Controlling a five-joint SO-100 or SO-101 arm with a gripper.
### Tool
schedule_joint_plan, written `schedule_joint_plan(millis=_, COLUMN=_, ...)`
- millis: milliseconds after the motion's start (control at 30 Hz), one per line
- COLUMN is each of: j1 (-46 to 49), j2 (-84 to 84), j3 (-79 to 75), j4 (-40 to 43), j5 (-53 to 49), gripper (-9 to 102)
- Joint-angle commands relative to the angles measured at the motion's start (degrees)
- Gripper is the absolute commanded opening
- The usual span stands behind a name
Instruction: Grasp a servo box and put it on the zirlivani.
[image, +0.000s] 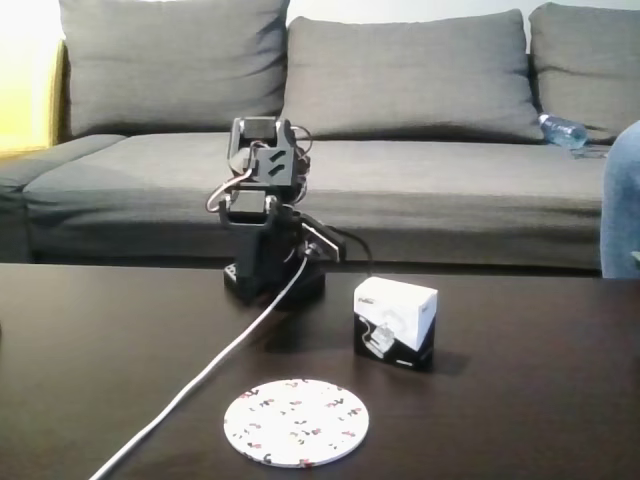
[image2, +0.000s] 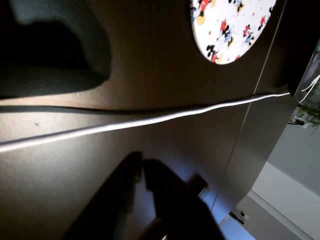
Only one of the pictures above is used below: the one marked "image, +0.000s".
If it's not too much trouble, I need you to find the person's leg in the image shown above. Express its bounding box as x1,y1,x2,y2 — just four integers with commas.
599,123,640,279

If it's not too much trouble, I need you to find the black cable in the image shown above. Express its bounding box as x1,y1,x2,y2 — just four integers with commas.
342,230,375,281

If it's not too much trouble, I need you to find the wide grey back cushion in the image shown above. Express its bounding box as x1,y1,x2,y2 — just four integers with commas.
279,8,547,144

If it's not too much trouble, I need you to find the dark flat booklet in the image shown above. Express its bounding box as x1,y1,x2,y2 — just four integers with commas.
568,143,613,162

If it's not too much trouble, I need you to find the clear plastic water bottle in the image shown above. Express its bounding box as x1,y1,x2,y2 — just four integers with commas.
537,112,590,150

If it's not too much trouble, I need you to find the black and white servo box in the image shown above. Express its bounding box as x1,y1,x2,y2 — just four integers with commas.
353,277,440,374

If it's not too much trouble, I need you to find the grey fabric sofa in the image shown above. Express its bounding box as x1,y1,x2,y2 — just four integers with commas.
0,0,640,278

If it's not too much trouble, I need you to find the black connector box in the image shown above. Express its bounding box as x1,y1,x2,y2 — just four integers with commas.
298,213,347,262

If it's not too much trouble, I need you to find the yellow wooden board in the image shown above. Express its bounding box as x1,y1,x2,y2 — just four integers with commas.
49,38,71,147

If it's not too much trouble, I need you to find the round white patterned coaster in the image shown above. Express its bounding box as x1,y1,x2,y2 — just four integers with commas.
223,378,372,470

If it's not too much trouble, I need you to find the white cable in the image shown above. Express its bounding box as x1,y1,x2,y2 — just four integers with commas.
88,252,312,480

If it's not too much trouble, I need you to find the large grey back cushion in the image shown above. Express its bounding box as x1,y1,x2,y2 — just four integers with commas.
58,0,292,140

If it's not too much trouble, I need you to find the red servo wire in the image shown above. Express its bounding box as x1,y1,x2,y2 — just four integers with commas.
206,168,254,217

